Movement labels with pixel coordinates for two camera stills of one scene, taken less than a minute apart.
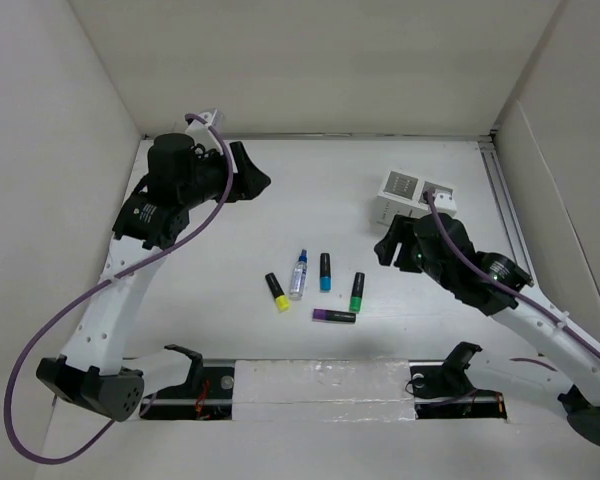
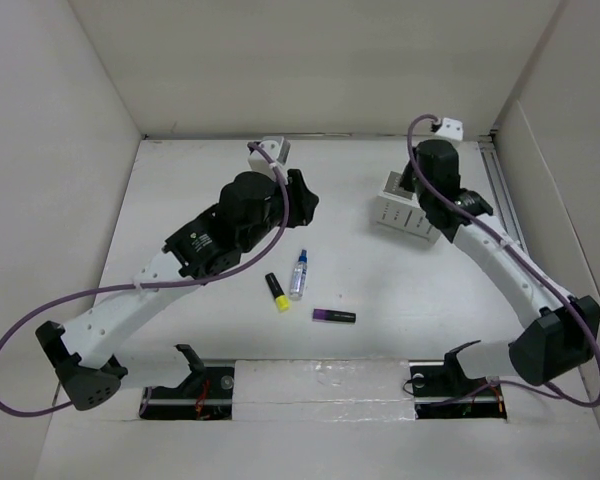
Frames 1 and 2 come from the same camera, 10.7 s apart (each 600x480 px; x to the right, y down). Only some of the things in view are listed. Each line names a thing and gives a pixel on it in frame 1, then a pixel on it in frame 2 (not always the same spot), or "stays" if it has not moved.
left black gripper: x=250 y=180 → x=301 y=201
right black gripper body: x=432 y=266 → x=409 y=182
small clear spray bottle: x=298 y=276 stays
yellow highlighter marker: x=282 y=300 stays
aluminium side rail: x=506 y=203 stays
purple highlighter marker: x=335 y=316 stays
